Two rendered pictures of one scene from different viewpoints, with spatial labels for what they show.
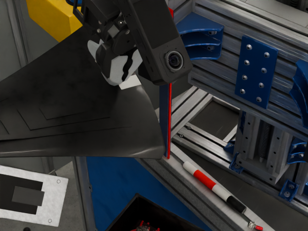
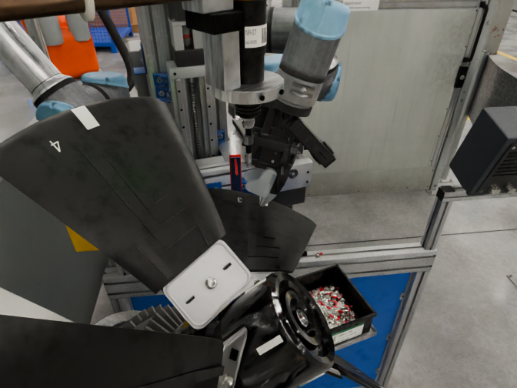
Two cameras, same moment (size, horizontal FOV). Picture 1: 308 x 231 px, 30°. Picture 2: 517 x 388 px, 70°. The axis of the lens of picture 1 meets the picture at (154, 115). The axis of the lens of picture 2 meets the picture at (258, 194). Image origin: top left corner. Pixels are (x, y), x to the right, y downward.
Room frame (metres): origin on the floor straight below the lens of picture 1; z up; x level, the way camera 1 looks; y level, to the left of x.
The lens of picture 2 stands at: (0.26, 0.53, 1.58)
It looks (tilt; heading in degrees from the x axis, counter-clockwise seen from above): 35 degrees down; 304
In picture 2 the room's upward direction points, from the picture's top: straight up
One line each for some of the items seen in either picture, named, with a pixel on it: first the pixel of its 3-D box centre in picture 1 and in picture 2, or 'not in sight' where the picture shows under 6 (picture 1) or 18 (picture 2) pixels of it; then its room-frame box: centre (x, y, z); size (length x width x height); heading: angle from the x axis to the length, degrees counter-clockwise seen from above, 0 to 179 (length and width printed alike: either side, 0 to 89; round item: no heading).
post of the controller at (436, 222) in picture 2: not in sight; (437, 219); (0.29, -0.37, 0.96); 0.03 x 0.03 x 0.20; 40
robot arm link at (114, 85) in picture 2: not in sight; (106, 96); (1.17, -0.07, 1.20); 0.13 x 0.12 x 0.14; 107
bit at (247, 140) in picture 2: not in sight; (248, 145); (0.46, 0.25, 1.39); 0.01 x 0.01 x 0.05
